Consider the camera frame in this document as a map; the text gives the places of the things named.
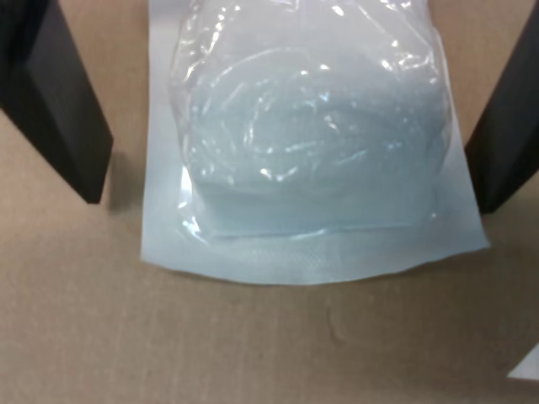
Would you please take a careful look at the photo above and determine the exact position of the white gauze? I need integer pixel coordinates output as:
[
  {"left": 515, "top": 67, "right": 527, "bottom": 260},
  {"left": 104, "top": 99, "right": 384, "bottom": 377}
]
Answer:
[{"left": 138, "top": 0, "right": 493, "bottom": 289}]

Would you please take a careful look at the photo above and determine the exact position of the brown cardboard sheet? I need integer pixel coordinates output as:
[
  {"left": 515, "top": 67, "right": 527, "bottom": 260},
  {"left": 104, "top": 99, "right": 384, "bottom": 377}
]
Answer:
[{"left": 0, "top": 0, "right": 539, "bottom": 404}]

